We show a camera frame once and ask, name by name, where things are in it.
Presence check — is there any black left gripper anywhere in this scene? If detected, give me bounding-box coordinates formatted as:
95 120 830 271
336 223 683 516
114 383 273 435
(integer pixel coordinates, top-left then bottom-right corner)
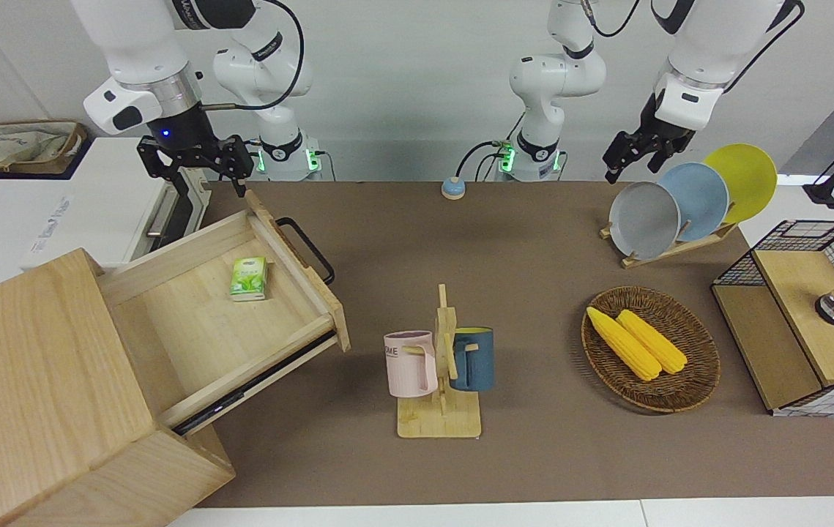
603 91 696 184

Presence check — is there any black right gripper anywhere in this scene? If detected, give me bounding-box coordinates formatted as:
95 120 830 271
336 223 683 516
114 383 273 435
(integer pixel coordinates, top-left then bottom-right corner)
137 102 255 198

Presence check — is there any light wooden drawer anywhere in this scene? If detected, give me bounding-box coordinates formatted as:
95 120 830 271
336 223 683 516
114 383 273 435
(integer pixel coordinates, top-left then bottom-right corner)
98 189 351 438

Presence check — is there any grey plate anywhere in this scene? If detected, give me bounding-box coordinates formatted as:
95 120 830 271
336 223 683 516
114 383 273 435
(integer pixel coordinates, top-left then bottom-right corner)
608 181 682 261

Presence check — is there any light blue plate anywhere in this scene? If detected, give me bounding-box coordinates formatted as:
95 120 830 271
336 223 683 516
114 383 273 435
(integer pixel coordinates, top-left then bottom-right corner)
657 162 730 242

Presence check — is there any white toaster oven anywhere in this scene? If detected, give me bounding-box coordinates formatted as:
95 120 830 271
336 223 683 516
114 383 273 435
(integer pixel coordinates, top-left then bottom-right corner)
18 136 211 273

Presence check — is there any wooden plate rack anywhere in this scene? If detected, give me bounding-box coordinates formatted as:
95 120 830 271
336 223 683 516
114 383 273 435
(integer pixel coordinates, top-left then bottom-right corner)
600 220 740 269

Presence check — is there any yellow plate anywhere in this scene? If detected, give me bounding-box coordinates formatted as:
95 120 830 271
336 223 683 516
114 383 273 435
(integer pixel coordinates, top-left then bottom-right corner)
702 143 778 225

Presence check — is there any green tissue pack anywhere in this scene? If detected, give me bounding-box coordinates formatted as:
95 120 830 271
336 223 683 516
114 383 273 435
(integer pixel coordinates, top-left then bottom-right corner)
230 256 269 302

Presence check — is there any brown table mat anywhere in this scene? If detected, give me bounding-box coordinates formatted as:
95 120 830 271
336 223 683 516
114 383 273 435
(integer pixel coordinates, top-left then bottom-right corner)
193 181 834 509

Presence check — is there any beige cloth bag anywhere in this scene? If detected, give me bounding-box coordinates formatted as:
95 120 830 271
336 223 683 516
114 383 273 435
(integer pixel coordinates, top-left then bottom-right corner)
0 121 88 176

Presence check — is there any longer yellow corn cob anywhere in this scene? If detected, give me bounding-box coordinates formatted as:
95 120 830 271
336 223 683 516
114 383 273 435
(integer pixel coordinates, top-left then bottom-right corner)
586 306 663 381

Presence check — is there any shorter yellow corn cob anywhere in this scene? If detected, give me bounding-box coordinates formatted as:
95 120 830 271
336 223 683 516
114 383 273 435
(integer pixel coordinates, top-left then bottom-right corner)
616 309 688 375

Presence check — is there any brown wicker basket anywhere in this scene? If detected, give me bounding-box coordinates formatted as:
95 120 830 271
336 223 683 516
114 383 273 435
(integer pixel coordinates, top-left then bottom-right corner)
581 286 721 413

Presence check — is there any dark blue mug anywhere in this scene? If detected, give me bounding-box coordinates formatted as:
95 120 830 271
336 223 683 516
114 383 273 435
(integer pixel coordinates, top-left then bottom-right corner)
450 326 495 392

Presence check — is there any light wooden cabinet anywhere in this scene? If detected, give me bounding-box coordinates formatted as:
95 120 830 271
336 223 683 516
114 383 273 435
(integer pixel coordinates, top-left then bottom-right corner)
0 247 236 527

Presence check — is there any pink mug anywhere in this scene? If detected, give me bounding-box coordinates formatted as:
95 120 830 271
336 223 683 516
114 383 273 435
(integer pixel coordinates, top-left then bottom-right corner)
384 331 439 398

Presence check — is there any wooden mug rack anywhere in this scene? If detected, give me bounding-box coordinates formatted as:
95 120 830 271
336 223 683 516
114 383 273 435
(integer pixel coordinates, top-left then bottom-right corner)
397 284 482 440

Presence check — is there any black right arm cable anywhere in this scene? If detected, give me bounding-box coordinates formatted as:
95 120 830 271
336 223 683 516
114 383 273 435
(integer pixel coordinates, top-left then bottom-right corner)
201 0 305 112

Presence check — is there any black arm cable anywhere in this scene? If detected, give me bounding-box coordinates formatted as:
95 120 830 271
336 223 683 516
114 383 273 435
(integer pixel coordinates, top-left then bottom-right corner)
723 0 805 94
201 0 305 112
584 0 641 39

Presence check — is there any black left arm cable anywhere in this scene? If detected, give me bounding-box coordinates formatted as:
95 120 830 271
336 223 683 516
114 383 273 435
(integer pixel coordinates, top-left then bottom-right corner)
584 0 641 39
723 0 805 94

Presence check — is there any black drawer handle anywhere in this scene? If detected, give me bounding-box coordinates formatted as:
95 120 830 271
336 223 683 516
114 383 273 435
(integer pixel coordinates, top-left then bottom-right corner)
275 217 335 286

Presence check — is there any black base cable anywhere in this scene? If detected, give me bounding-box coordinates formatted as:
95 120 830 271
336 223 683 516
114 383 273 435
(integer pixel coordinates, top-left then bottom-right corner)
457 110 527 182

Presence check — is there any wire grid wooden shelf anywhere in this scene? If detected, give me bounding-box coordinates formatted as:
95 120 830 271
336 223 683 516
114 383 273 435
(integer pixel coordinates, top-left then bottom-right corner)
711 220 834 418

